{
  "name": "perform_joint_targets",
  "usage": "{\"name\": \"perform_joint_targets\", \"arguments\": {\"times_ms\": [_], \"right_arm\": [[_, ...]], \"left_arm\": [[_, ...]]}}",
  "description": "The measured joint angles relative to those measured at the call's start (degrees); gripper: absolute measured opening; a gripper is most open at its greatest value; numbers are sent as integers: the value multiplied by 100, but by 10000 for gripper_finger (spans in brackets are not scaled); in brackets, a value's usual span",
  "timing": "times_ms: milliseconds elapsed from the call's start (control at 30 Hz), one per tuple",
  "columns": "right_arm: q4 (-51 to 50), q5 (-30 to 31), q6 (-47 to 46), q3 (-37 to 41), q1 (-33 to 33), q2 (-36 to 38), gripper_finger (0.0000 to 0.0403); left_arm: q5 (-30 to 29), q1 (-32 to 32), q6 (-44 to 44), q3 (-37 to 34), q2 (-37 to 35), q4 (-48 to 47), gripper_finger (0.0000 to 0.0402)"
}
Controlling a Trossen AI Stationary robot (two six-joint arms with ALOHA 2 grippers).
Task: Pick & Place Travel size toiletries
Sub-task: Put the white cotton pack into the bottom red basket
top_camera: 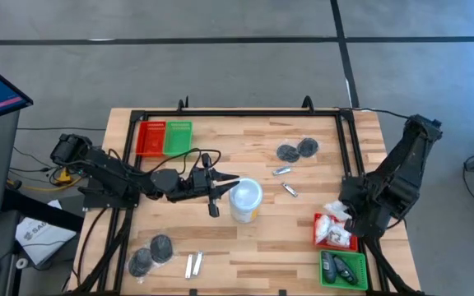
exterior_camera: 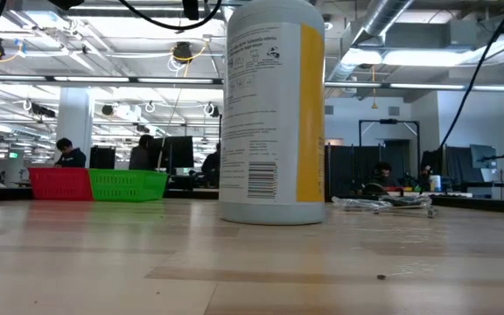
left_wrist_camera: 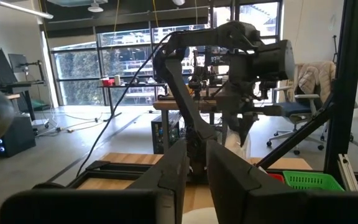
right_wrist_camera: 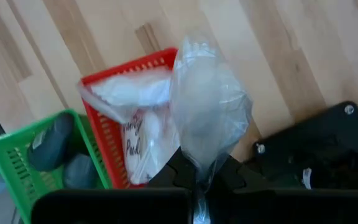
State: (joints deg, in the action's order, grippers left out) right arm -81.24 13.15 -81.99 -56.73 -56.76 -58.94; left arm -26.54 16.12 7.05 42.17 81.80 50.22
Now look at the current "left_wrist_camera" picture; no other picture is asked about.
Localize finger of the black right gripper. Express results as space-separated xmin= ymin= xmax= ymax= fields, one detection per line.
xmin=235 ymin=115 xmax=256 ymax=147

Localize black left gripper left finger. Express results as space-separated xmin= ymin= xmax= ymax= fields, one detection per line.
xmin=0 ymin=139 xmax=190 ymax=224

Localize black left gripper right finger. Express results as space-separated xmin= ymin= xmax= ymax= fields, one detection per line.
xmin=206 ymin=139 xmax=358 ymax=224

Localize grey monitor on arm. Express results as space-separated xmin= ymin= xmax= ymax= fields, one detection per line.
xmin=7 ymin=53 xmax=47 ymax=82

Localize red plastic basket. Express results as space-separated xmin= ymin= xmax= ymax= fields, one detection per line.
xmin=267 ymin=172 xmax=285 ymax=184

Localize white office chair blue seat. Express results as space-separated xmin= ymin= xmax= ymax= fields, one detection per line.
xmin=265 ymin=60 xmax=358 ymax=156

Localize green plastic basket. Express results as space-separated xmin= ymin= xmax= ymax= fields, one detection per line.
xmin=283 ymin=170 xmax=345 ymax=192

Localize wooden work table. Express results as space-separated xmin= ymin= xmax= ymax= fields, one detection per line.
xmin=153 ymin=98 xmax=229 ymax=155

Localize black computer under table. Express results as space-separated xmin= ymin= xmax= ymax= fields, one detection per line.
xmin=150 ymin=111 xmax=181 ymax=155

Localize beige jacket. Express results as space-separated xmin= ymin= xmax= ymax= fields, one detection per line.
xmin=296 ymin=61 xmax=337 ymax=103

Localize silver aluminium extrusion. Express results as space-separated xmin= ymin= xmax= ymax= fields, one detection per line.
xmin=337 ymin=154 xmax=358 ymax=192

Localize black desk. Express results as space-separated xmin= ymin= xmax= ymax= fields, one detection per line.
xmin=97 ymin=82 xmax=167 ymax=123

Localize black computer tower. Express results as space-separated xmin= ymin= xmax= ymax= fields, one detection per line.
xmin=0 ymin=113 xmax=37 ymax=158

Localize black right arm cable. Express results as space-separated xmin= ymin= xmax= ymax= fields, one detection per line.
xmin=75 ymin=30 xmax=174 ymax=179

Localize black aluminium table frame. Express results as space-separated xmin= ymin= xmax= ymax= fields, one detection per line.
xmin=32 ymin=0 xmax=358 ymax=192

